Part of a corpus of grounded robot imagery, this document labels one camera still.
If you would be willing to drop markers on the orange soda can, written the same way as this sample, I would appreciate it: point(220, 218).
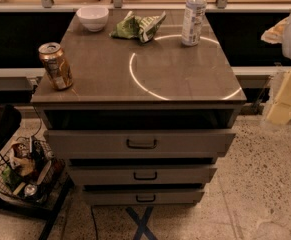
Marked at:
point(56, 65)

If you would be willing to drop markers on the top grey drawer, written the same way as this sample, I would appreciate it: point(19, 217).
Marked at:
point(139, 144)

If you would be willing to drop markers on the green jalapeno chip bag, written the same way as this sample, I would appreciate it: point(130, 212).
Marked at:
point(136, 27)

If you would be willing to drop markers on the clear plastic water bottle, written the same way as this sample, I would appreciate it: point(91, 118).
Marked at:
point(192, 22)

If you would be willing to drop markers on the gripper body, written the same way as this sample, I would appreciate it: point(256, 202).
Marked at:
point(281, 109)

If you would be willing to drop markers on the grey drawer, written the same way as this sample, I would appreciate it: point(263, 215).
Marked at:
point(133, 175)
point(143, 197)
point(139, 144)

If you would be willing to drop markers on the blue tape cross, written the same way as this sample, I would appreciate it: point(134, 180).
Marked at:
point(142, 223)

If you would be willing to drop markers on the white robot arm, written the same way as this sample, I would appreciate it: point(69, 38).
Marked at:
point(280, 33)

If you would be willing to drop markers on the grey drawer cabinet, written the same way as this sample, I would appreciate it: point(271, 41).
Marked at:
point(122, 84)

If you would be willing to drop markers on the white ceramic bowl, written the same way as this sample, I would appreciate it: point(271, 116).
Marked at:
point(94, 18)

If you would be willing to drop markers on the bottom grey drawer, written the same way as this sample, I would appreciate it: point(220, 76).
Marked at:
point(143, 197)

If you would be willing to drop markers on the middle grey drawer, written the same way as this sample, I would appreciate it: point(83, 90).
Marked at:
point(133, 175)

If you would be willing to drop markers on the black wire basket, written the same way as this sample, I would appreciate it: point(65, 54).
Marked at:
point(29, 170)

